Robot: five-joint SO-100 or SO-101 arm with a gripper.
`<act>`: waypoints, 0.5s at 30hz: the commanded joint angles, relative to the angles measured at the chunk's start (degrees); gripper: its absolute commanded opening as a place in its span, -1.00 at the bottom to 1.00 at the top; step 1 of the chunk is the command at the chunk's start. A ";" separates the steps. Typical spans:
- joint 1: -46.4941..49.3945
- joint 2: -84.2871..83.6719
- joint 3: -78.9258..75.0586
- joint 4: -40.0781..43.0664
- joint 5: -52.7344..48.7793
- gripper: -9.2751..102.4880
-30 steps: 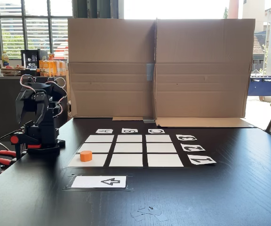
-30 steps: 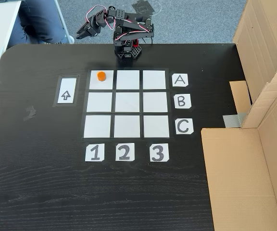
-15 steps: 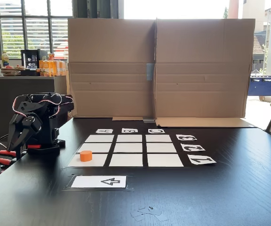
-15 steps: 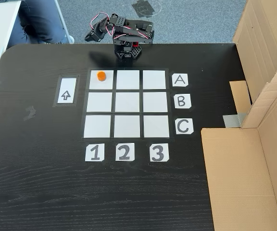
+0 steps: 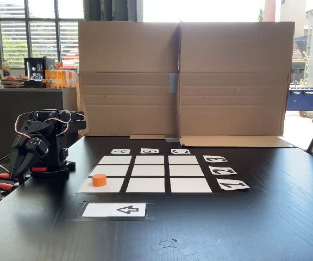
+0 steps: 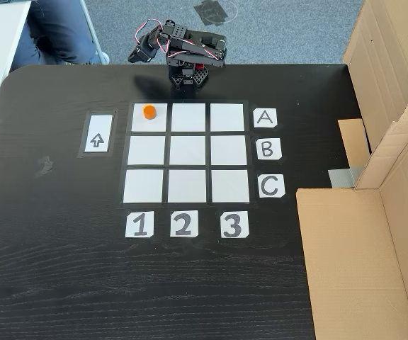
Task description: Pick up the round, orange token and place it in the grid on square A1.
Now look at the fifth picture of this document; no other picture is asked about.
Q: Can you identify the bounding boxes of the round orange token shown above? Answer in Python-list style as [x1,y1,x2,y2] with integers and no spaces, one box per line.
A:
[92,173,108,188]

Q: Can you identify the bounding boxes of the white nine-square grid sheet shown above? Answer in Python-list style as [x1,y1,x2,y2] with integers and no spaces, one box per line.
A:
[76,154,215,195]

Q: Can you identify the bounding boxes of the orange juice carton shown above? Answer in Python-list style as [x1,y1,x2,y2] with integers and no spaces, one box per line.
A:
[45,69,58,89]
[55,69,66,89]
[65,70,77,89]

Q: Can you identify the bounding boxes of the wooden tray with food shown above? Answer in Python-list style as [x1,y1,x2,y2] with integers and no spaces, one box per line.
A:
[0,75,24,89]

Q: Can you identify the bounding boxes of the black mini fridge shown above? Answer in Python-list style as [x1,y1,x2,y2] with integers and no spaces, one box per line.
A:
[23,57,56,89]

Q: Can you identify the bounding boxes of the yellow drink bottle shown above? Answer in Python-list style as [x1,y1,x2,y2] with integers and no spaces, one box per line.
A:
[1,60,11,78]

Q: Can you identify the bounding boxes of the paper sheet letter A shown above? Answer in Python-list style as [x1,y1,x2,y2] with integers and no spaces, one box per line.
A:
[110,148,132,156]

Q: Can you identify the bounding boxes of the white arrow paper sheet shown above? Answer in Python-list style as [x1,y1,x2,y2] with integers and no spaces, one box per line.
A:
[81,202,147,218]

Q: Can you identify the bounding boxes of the large brown cardboard box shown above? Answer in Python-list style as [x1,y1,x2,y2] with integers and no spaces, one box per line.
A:
[76,21,181,140]
[178,20,296,149]

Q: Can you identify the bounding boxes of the clear tape scraps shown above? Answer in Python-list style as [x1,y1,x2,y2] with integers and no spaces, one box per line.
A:
[149,237,196,257]

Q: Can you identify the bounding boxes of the paper sheet number 3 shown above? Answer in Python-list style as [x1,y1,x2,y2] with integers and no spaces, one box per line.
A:
[203,154,228,164]

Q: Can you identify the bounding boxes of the paper sheet number 2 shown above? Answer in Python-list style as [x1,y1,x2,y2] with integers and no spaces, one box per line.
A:
[208,166,238,176]

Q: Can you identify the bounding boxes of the paper sheet number 1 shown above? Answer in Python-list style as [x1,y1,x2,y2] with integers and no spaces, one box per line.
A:
[216,178,251,191]

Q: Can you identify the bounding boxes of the blue foosball table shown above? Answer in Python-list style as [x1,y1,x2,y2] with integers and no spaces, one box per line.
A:
[285,86,313,125]

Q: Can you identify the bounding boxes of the red white servo wire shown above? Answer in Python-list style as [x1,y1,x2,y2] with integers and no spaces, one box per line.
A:
[14,111,73,140]

